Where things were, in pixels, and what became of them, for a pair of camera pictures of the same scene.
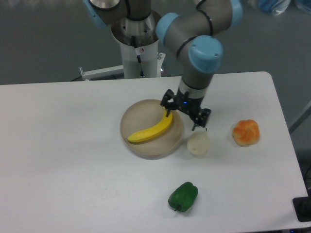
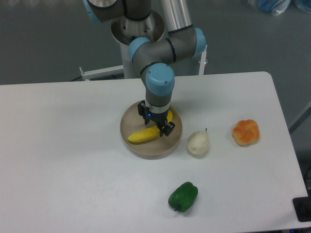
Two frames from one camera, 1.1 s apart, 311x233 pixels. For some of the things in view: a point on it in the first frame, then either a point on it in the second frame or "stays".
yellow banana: (146, 134) stays
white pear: (198, 143) stays
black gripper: (189, 106) to (160, 118)
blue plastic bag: (274, 7) stays
